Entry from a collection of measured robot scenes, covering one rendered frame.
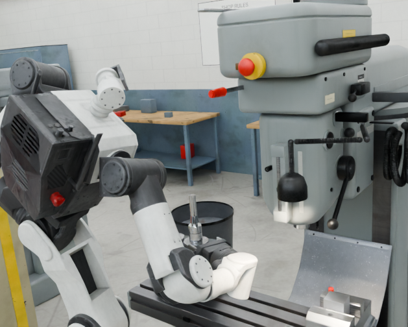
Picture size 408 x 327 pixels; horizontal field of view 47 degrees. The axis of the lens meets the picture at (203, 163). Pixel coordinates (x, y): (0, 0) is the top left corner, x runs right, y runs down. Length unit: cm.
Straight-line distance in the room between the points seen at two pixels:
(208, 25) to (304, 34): 560
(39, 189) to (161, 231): 32
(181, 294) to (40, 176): 44
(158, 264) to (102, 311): 43
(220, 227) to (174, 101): 409
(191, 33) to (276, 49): 578
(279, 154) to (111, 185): 43
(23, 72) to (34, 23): 822
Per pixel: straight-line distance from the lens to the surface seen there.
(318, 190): 126
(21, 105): 121
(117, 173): 111
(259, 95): 122
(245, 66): 106
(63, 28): 890
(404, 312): 190
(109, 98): 121
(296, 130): 122
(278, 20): 108
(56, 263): 145
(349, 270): 178
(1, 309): 284
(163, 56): 719
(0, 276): 277
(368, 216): 173
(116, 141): 122
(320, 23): 111
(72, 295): 150
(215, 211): 365
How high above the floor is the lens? 182
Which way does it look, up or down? 14 degrees down
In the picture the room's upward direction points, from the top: 5 degrees counter-clockwise
